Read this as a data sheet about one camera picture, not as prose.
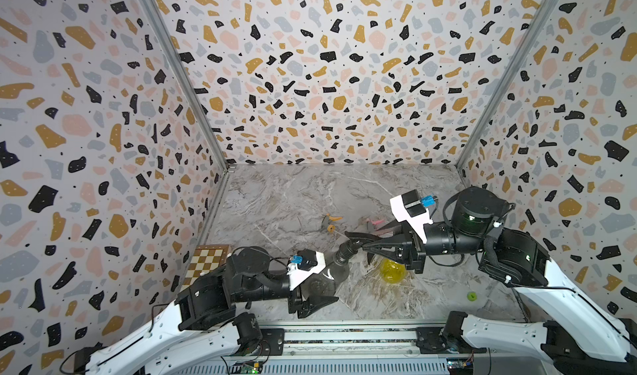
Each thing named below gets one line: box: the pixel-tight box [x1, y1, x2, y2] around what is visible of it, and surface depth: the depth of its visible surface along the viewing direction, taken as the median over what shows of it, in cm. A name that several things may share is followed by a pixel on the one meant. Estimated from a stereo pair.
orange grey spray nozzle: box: [320, 212, 344, 234], surface depth 102 cm
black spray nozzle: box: [333, 238, 364, 266], surface depth 46 cm
